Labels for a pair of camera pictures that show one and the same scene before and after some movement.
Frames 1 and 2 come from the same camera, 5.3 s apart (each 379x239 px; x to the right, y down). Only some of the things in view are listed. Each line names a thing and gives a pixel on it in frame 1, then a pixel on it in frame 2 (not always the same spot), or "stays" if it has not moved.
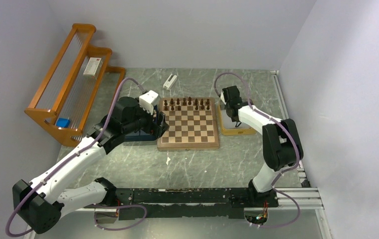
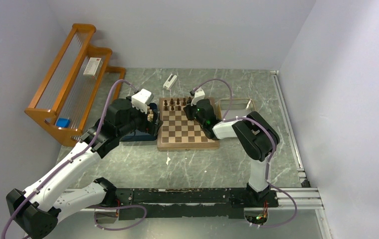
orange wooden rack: x=77 y=89 stays
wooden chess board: x=192 y=123 stays
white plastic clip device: x=168 y=84 stays
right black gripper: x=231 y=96 to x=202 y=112
